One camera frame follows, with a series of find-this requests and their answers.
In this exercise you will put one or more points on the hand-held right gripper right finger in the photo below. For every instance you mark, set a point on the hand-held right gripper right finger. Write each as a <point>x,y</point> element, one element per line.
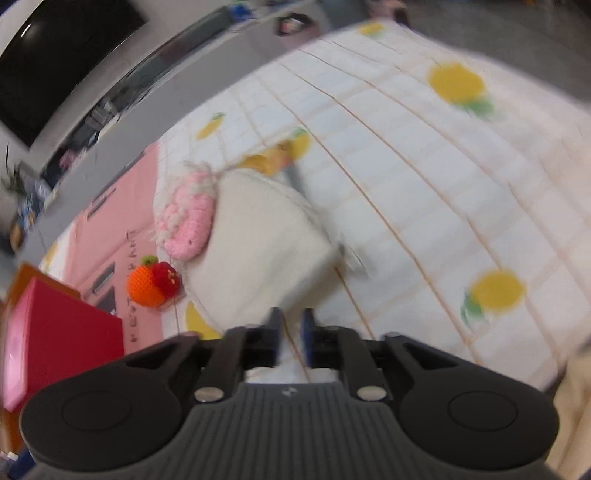
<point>306,341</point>

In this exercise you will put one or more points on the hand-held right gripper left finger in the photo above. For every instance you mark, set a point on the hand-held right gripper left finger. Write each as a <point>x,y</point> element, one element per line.
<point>276,339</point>

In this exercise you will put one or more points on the white fabric pouch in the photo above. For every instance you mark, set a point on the white fabric pouch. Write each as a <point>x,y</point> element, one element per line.
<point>258,249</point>

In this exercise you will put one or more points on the orange-rimmed cardboard box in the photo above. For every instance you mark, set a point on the orange-rimmed cardboard box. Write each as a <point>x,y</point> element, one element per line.
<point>32,273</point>

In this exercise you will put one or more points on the red crochet strawberry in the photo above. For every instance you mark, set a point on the red crochet strawberry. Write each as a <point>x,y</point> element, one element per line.
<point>166,277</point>

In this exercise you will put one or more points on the orange crochet fruit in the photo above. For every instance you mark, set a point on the orange crochet fruit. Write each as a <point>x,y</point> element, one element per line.
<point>143,288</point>

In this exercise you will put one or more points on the pink crochet toy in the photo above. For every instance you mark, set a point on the pink crochet toy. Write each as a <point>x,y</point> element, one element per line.
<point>189,221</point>

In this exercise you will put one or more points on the yellow plush toy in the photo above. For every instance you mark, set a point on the yellow plush toy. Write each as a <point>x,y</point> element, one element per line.
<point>265,161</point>

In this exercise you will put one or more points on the grey pen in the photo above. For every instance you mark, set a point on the grey pen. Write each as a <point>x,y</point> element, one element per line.
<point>101,198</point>
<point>102,277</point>

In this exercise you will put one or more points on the checkered fruit-print tablecloth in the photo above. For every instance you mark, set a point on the checkered fruit-print tablecloth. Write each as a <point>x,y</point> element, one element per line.
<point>415,184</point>

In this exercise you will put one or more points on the red box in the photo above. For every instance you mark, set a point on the red box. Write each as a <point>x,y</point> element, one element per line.
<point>64,337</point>

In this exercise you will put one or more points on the pink tissue box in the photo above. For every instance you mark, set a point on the pink tissue box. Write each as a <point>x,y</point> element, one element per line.
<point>67,158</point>

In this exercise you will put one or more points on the brown bread-shaped pillow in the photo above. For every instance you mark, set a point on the brown bread-shaped pillow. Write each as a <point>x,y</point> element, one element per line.
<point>16,236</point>

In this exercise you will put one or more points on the blue snack bags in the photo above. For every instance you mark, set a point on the blue snack bags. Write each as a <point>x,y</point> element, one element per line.
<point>28,207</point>

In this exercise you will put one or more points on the green plant in glass vase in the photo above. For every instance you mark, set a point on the green plant in glass vase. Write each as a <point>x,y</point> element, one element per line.
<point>11,177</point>

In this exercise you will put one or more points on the pink waste bin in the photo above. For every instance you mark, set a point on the pink waste bin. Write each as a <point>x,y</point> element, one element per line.
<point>292,24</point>

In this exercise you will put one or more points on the black wall television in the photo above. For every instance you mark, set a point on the black wall television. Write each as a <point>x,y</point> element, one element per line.
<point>55,60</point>

